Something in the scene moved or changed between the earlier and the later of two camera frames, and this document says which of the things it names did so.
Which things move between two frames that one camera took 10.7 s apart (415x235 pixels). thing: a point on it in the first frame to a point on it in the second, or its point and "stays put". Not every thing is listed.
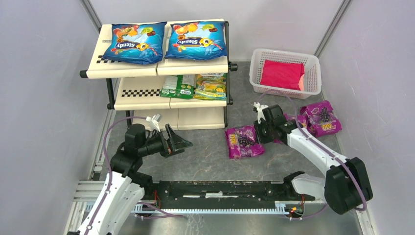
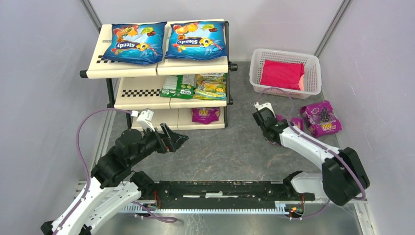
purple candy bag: x=322 y=120 stays put
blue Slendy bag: x=139 y=43 stays put
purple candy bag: x=242 y=142 to x=205 y=115
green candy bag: x=178 y=86 stays put
